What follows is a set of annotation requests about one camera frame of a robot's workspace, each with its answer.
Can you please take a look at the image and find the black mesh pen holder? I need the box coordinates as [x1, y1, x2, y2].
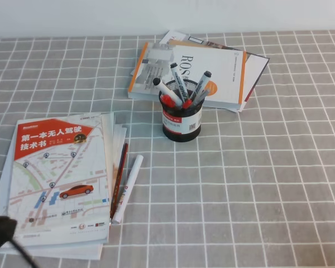
[159, 80, 207, 142]

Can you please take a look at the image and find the white exhibition booklet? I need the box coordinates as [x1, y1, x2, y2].
[0, 111, 115, 249]

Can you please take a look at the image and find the red and white map book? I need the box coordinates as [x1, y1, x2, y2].
[8, 113, 111, 246]

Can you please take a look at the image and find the red and black pencil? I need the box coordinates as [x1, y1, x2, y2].
[110, 143, 128, 219]

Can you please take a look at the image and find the white paint marker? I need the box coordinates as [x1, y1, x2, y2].
[111, 155, 143, 224]

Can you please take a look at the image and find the red capped marker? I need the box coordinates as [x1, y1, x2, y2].
[160, 94, 175, 108]
[182, 99, 193, 109]

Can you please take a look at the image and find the grey marker with black cap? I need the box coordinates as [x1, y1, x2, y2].
[152, 78, 183, 106]

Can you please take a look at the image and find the red capped marker right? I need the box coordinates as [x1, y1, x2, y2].
[182, 99, 193, 109]

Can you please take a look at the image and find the grey marker black cap right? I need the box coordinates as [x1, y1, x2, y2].
[190, 71, 212, 101]

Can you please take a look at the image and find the white card with red letters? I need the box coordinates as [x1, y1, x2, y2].
[159, 30, 189, 45]

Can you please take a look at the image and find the grey checked tablecloth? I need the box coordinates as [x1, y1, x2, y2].
[0, 30, 335, 267]

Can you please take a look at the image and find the orange and white ROS book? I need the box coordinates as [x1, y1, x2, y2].
[128, 42, 247, 109]

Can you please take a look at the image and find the grey-edged book under ROS book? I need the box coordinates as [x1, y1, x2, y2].
[184, 36, 269, 112]

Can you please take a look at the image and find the black cable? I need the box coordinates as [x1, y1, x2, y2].
[8, 237, 40, 268]

